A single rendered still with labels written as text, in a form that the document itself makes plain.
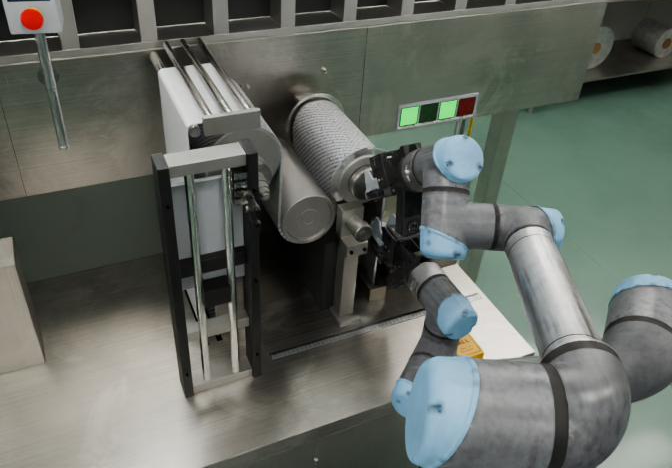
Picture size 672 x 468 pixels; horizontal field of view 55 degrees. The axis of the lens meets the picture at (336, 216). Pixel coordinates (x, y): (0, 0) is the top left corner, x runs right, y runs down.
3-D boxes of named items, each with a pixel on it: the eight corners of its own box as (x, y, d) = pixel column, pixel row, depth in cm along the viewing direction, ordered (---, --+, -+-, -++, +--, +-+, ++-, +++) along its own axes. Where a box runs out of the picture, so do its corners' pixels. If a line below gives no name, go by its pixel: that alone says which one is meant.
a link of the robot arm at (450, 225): (494, 260, 99) (497, 189, 100) (421, 255, 99) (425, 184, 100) (482, 263, 107) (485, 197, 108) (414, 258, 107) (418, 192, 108)
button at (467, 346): (456, 368, 140) (458, 360, 139) (439, 345, 145) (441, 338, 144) (483, 359, 143) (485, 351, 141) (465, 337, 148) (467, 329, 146)
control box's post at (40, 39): (59, 149, 106) (32, 30, 95) (58, 144, 108) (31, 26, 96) (69, 147, 107) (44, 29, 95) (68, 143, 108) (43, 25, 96)
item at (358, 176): (378, 162, 130) (388, 187, 135) (374, 157, 132) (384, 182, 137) (346, 181, 130) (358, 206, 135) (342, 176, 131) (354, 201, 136)
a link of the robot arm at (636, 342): (690, 429, 92) (402, 431, 121) (692, 375, 100) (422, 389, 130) (664, 366, 88) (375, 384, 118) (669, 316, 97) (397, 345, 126)
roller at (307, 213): (281, 249, 135) (282, 202, 128) (244, 184, 154) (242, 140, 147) (334, 236, 140) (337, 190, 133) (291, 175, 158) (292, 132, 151)
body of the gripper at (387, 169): (401, 152, 127) (431, 140, 115) (410, 195, 127) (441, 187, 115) (366, 158, 124) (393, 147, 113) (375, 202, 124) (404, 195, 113)
